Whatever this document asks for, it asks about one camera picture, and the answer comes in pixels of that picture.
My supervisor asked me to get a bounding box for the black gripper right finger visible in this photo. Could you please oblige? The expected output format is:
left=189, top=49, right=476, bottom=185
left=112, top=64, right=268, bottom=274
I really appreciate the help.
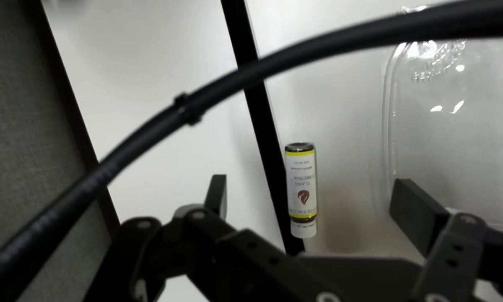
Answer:
left=388, top=178, right=503, bottom=302

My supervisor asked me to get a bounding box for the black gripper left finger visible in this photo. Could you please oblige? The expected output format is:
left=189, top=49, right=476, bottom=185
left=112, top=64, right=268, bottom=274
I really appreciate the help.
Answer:
left=172, top=173, right=247, bottom=242

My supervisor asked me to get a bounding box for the white bottle with yellow band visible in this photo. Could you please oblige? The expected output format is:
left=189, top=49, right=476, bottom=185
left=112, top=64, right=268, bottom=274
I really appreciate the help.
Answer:
left=283, top=141, right=318, bottom=240

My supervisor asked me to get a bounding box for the gray partition panel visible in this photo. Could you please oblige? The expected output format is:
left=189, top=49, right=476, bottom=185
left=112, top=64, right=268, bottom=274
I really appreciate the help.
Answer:
left=0, top=0, right=120, bottom=302

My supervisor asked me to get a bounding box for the thin black table cable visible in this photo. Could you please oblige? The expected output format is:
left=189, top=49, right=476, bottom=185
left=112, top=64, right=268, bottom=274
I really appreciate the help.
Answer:
left=217, top=0, right=306, bottom=257

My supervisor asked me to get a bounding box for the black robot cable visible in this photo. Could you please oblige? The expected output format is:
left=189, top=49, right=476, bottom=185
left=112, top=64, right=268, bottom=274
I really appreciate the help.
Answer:
left=0, top=0, right=503, bottom=302

